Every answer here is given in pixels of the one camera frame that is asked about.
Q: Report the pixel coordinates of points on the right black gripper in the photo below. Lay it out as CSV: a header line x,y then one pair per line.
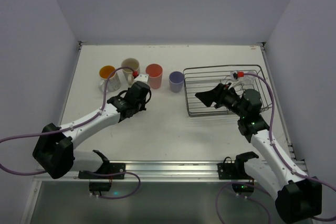
x,y
220,96

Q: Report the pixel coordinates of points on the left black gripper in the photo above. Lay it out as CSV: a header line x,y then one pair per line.
x,y
143,102

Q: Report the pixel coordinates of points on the beige patterned mug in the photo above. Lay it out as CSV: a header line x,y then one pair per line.
x,y
129,65

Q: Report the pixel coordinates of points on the white floral mug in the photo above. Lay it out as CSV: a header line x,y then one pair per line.
x,y
109,79

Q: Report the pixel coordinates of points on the pink plastic cup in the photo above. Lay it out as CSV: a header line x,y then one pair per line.
x,y
155,72

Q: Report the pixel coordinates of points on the lavender plastic cup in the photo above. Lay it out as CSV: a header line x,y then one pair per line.
x,y
176,81

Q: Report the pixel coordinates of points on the clear glass cup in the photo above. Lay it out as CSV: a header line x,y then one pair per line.
x,y
249,78

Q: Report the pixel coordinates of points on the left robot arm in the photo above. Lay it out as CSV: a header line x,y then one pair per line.
x,y
56,150

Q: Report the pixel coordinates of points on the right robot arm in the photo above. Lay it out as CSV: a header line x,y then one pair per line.
x,y
296,197

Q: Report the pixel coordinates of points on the left controller box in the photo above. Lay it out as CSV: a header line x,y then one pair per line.
x,y
99,187

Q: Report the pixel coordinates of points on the controller box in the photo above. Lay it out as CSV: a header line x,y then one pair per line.
x,y
245,191
99,187

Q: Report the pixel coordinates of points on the right controller box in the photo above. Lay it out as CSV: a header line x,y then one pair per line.
x,y
245,191

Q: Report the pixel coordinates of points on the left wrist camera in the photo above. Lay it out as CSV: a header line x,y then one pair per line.
x,y
142,78

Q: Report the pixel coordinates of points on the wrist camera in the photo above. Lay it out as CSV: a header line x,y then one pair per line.
x,y
237,78
142,78

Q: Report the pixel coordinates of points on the wire dish rack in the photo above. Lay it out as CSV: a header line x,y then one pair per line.
x,y
209,89

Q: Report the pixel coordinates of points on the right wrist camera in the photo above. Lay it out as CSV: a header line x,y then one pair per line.
x,y
237,78

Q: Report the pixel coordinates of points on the aluminium mounting rail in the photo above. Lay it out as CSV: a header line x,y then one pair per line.
x,y
174,171

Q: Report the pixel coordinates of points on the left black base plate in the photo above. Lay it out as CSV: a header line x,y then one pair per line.
x,y
112,168

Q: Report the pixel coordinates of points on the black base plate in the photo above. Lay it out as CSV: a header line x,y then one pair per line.
x,y
112,168
231,169

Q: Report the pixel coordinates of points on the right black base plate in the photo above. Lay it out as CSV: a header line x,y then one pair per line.
x,y
231,169

